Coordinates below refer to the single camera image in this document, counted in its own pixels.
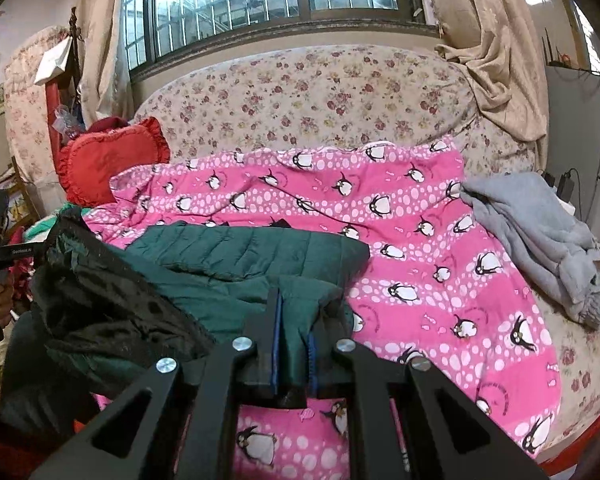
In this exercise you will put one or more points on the dark green puffer jacket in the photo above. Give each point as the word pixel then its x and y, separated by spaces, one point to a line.
pixel 106 313

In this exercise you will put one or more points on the green garment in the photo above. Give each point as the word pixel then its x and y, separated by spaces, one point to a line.
pixel 40 229

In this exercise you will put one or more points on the grey cabinet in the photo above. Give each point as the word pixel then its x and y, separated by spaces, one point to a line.
pixel 574 140

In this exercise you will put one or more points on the beige curtain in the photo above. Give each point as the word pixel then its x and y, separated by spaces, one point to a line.
pixel 497 44
pixel 105 83

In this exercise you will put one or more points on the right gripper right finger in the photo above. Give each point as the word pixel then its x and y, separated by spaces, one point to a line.
pixel 408 421

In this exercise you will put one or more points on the floral bed sheet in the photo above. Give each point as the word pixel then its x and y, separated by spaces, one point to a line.
pixel 336 96

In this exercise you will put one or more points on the left beige curtain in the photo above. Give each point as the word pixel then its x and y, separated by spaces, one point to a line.
pixel 105 83

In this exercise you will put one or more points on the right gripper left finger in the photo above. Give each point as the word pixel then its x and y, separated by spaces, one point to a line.
pixel 179 420

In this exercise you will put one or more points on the pink penguin blanket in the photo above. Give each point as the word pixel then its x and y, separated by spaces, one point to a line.
pixel 437 284

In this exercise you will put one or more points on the red ruffled pillow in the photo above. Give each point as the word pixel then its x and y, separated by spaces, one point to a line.
pixel 86 164

